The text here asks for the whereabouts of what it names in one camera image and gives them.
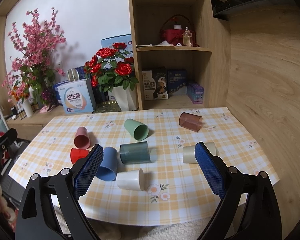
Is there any red plastic cup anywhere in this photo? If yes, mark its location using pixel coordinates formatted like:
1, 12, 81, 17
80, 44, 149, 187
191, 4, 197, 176
70, 148, 89, 164

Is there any white faceted vase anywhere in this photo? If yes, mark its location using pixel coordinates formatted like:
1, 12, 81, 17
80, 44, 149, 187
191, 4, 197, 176
108, 86, 139, 112

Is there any pink plastic cup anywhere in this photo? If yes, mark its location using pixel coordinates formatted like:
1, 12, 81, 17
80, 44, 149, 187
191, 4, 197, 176
74, 127, 90, 150

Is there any clear glass bottle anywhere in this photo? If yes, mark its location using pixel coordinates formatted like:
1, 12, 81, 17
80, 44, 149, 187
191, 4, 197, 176
183, 27, 193, 47

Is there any wooden shelf unit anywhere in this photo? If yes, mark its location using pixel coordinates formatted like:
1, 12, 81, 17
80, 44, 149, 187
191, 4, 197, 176
129, 0, 231, 110

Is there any beige plastic cup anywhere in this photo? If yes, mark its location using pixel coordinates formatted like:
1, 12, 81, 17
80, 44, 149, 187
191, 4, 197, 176
183, 142, 218, 164

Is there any purple small box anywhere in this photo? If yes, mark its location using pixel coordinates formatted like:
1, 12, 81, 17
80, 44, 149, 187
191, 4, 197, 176
187, 83, 204, 105

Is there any green speckled cup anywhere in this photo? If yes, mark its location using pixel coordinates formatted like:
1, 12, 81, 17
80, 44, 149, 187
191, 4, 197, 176
124, 119, 149, 141

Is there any dark blue box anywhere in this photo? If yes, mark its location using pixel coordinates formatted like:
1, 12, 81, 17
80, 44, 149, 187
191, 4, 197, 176
168, 69, 187, 96

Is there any blue plastic cup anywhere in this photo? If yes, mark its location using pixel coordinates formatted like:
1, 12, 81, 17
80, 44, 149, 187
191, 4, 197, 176
96, 147, 117, 181

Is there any white and black snack box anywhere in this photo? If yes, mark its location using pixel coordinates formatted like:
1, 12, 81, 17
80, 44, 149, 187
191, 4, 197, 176
142, 67, 168, 101

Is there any pink blossom flower arrangement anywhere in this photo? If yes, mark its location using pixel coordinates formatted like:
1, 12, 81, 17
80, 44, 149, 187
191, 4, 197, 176
2, 7, 66, 107

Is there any red rose bouquet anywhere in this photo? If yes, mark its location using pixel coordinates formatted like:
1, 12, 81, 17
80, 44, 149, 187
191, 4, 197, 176
84, 42, 139, 92

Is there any transparent teal cup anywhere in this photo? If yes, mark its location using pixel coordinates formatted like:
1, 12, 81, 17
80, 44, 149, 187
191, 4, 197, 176
120, 141, 158, 165

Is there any low wooden cabinet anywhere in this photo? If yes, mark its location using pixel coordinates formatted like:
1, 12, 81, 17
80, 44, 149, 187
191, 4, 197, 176
7, 106, 65, 141

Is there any white cylindrical vase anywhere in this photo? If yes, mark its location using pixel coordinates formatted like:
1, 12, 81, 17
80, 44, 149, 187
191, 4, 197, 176
22, 99, 34, 118

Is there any transparent brown cup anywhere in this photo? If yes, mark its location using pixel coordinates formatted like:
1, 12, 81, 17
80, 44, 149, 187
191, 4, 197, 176
179, 112, 203, 132

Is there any white plastic cup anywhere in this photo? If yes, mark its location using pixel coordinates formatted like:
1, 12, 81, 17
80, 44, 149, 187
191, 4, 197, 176
116, 168, 145, 191

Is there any green glass tray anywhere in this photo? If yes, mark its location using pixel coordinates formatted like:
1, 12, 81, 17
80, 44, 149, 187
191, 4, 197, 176
93, 100, 121, 113

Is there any blue probiotic box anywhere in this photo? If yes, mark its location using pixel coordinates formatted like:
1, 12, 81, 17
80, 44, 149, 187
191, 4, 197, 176
58, 79, 96, 115

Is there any yellow plaid floral tablecloth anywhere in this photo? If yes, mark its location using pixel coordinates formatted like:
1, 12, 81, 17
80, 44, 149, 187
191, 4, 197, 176
9, 107, 279, 225

